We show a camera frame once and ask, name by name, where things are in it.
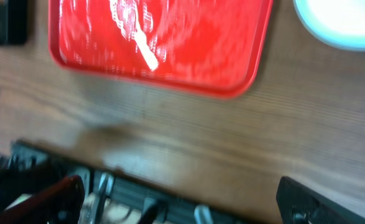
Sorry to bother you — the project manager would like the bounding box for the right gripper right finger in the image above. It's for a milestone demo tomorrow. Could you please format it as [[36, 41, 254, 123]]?
[[276, 176, 365, 224]]

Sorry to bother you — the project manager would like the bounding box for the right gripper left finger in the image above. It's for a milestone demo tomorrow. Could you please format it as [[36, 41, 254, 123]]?
[[0, 175, 85, 224]]

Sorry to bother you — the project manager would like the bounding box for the light blue plate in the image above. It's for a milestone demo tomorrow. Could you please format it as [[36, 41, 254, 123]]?
[[293, 0, 365, 52]]

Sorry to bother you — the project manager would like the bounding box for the red plastic tray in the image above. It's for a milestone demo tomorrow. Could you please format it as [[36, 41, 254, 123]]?
[[48, 0, 273, 99]]

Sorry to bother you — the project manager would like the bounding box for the black water tray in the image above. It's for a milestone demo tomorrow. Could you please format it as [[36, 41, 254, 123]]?
[[0, 0, 28, 45]]

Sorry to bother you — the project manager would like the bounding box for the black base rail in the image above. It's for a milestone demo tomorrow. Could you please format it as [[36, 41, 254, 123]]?
[[11, 140, 251, 224]]

